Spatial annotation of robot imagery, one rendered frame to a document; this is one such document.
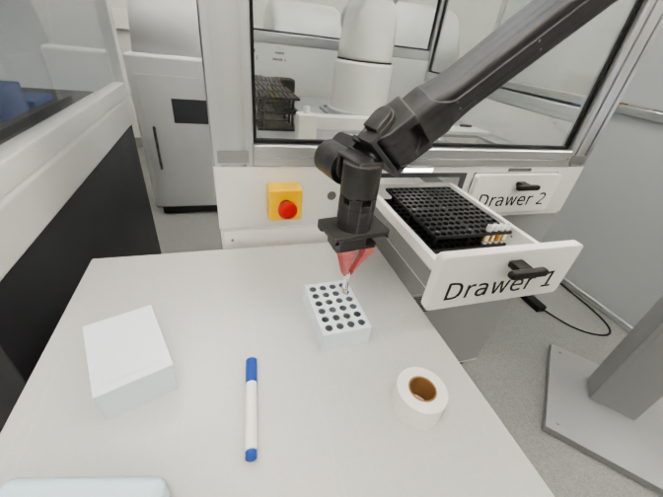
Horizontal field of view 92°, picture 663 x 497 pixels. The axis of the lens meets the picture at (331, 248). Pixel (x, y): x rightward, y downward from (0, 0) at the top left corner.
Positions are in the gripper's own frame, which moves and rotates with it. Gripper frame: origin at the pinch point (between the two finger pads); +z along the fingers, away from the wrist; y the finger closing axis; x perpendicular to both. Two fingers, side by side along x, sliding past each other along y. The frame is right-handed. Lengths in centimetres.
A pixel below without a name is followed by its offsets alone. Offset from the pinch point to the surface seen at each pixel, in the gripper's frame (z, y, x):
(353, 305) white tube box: 5.2, -0.2, 3.7
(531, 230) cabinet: 12, -75, -15
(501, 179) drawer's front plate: -7, -53, -16
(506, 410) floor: 85, -81, 6
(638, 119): -13, -194, -57
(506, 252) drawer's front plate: -7.9, -21.4, 12.4
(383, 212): -3.1, -14.6, -12.7
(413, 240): -4.3, -13.0, 0.4
